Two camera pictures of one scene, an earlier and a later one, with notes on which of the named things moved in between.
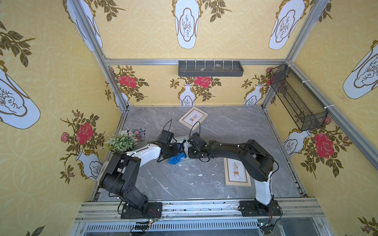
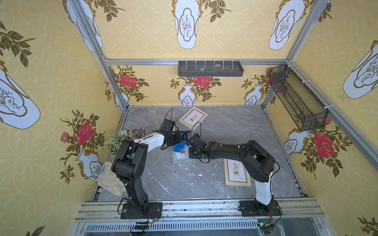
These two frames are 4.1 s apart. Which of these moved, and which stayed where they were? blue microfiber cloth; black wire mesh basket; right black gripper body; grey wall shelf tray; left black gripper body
Moved: blue microfiber cloth; left black gripper body
Stayed: grey wall shelf tray; right black gripper body; black wire mesh basket
